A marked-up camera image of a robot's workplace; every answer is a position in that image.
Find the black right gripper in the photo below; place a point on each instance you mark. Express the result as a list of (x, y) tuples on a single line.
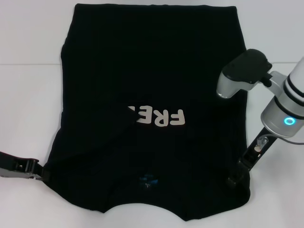
[(257, 152)]

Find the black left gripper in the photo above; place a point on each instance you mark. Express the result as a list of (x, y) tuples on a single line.
[(16, 167)]

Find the black shirt with FREE! print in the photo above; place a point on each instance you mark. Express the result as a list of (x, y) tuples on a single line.
[(147, 71)]

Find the white and silver right arm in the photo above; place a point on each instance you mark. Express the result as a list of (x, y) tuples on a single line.
[(280, 114)]

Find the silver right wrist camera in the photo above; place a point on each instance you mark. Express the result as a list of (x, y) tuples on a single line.
[(240, 71)]

